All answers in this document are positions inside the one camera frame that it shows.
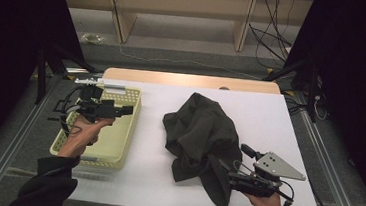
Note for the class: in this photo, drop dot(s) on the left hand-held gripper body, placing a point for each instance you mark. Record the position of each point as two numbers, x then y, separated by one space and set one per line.
96 109

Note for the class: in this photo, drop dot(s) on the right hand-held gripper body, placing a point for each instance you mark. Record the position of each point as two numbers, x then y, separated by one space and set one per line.
276 166

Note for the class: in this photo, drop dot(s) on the person's left hand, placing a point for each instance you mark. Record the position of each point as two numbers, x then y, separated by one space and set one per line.
81 137

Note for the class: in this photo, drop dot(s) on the dark pleated skirt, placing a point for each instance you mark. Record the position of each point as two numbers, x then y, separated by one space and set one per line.
198 131

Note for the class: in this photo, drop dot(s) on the crumpled clear plastic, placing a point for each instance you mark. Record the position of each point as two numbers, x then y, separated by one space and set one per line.
92 38

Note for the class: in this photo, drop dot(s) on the pale yellow plastic basket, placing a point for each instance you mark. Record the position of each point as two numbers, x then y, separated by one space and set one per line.
113 143

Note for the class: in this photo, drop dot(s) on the wooden shelf unit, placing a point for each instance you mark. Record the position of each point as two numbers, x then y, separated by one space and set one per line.
186 3

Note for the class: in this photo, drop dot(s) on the dark table grommet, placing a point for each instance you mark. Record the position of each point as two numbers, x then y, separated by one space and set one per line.
224 88

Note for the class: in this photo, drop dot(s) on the yellow floor tape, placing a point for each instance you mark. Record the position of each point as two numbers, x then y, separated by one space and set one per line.
269 70
289 92
68 77

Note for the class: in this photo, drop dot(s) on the white foam board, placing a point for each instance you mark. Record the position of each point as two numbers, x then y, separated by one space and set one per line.
270 117

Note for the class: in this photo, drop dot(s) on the aluminium floor rail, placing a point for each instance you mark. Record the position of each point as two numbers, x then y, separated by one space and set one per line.
331 176
5 157

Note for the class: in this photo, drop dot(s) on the black curtain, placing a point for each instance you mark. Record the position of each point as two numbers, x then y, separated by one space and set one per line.
5 50
357 81

